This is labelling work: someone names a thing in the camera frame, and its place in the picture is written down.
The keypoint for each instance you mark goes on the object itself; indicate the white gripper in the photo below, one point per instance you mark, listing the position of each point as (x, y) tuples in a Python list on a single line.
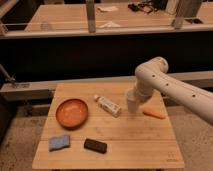
[(140, 99)]

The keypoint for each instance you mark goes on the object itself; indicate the white ceramic cup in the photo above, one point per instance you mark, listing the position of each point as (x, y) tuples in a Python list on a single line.
[(132, 104)]

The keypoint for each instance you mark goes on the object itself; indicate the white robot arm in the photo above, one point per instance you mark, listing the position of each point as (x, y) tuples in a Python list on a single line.
[(152, 75)]

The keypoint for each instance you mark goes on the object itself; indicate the orange carrot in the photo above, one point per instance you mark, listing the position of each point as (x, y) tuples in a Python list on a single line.
[(153, 113)]

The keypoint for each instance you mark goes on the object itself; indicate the white tube bottle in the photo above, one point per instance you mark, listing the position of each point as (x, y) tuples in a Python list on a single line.
[(108, 105)]

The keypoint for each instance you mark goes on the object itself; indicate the small wooden table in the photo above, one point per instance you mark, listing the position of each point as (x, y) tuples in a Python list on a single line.
[(134, 141)]

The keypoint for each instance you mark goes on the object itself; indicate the black rectangular block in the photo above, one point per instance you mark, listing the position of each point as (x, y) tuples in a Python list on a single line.
[(95, 145)]

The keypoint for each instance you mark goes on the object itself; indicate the orange bowl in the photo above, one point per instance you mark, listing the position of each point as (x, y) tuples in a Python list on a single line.
[(72, 113)]

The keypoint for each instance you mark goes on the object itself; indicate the white crumpled paper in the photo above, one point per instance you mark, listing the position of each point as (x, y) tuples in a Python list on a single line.
[(110, 24)]

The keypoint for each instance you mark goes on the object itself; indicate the white paper sheet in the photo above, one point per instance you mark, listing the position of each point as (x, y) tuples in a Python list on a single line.
[(107, 9)]

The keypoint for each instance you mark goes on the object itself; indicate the blue sponge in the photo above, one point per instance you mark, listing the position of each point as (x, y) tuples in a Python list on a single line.
[(59, 142)]

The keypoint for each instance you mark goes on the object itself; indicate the clear plastic bottle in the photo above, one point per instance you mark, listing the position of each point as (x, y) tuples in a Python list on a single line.
[(45, 26)]

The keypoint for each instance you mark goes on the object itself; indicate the background wooden workbench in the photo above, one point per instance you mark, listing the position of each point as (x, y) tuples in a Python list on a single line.
[(73, 17)]

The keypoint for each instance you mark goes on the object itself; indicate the grey metal post right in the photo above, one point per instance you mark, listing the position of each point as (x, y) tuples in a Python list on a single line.
[(187, 11)]

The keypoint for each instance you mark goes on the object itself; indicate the grey metal post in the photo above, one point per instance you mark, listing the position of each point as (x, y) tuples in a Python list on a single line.
[(90, 9), (187, 11)]

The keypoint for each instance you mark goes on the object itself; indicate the grey metal rail beam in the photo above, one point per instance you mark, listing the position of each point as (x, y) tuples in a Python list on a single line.
[(23, 91)]

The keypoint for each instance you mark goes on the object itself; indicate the metal clamp bracket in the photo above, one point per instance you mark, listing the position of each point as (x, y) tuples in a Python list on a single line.
[(12, 80)]

